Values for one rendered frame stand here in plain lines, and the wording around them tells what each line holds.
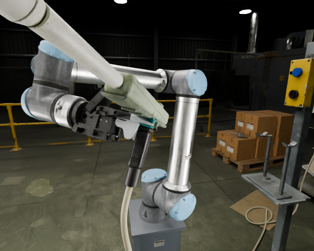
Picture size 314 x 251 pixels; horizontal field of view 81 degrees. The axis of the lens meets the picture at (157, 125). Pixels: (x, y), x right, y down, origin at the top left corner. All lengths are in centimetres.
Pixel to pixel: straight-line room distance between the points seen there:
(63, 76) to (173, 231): 97
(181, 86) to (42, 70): 55
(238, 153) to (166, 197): 250
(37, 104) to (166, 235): 95
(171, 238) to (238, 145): 234
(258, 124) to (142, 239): 276
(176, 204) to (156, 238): 31
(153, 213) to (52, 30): 108
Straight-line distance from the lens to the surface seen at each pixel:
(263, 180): 145
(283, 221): 163
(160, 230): 116
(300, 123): 138
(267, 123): 360
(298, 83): 132
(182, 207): 97
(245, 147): 342
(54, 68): 58
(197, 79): 86
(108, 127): 46
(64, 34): 20
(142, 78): 86
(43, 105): 57
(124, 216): 50
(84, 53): 22
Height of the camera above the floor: 143
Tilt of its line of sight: 13 degrees down
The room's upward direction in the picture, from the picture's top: straight up
